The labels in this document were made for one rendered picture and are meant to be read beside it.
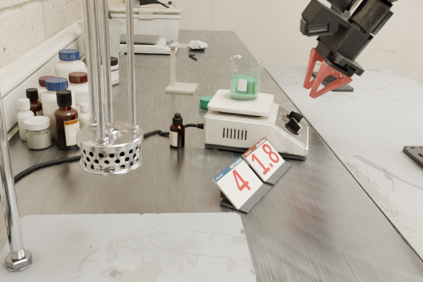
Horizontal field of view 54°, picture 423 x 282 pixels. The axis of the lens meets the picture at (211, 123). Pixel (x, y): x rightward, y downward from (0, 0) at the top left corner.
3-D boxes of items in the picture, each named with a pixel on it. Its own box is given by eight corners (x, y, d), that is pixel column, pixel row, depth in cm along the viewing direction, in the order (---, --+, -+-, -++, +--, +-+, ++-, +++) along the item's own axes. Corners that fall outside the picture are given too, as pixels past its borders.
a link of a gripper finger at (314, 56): (300, 94, 77) (333, 53, 73) (289, 75, 83) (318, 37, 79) (327, 107, 80) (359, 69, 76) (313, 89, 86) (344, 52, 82)
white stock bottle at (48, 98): (77, 139, 83) (72, 84, 78) (43, 141, 81) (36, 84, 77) (78, 127, 88) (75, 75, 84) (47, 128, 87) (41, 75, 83)
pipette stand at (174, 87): (198, 86, 121) (199, 42, 116) (193, 94, 114) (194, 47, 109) (171, 84, 122) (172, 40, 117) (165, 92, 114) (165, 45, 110)
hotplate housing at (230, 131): (306, 136, 89) (311, 101, 86) (306, 162, 77) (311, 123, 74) (206, 124, 93) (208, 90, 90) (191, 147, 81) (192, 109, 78)
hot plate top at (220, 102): (274, 98, 87) (275, 94, 86) (269, 118, 76) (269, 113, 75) (218, 92, 89) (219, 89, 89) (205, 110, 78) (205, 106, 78)
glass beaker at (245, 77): (265, 102, 82) (269, 60, 79) (238, 106, 79) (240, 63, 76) (247, 92, 88) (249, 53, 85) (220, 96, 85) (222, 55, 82)
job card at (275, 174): (292, 165, 76) (294, 144, 74) (273, 186, 68) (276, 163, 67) (261, 157, 78) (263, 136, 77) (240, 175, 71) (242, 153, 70)
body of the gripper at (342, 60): (333, 65, 72) (362, 29, 69) (313, 40, 81) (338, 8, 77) (359, 79, 75) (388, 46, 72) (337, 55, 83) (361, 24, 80)
